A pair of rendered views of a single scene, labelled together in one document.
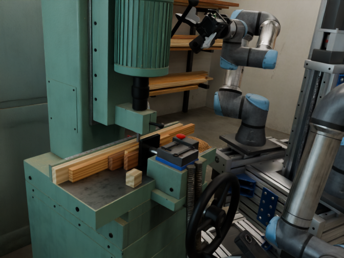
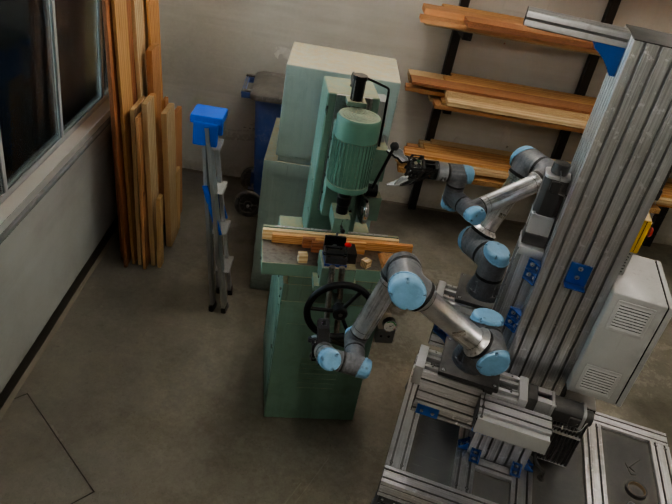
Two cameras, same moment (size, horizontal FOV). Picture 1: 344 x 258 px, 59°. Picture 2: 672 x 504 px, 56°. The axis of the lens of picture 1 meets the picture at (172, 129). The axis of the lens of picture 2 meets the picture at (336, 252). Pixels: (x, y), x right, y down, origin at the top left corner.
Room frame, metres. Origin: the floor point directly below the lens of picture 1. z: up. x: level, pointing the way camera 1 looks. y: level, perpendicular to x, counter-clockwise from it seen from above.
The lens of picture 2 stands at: (-0.77, -1.45, 2.35)
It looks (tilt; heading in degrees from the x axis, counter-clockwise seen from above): 32 degrees down; 41
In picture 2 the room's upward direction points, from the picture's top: 11 degrees clockwise
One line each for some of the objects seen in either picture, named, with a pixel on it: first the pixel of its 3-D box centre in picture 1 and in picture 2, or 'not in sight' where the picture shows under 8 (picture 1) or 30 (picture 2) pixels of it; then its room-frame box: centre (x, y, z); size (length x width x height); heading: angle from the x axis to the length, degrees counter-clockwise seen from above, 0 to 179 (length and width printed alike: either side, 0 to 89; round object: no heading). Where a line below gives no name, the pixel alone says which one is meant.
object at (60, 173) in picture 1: (130, 147); (331, 238); (1.00, 0.14, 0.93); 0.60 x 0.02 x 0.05; 143
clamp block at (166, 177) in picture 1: (176, 171); (335, 268); (0.87, -0.03, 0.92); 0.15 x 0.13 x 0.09; 143
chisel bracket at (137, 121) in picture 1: (135, 119); (339, 219); (1.01, 0.13, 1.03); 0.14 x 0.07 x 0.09; 53
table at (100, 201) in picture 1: (155, 174); (332, 265); (0.92, 0.04, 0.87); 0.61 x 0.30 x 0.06; 143
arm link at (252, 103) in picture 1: (254, 108); (493, 260); (1.45, -0.39, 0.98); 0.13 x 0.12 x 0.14; 73
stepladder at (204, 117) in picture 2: not in sight; (213, 213); (1.01, 1.04, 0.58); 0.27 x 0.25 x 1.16; 135
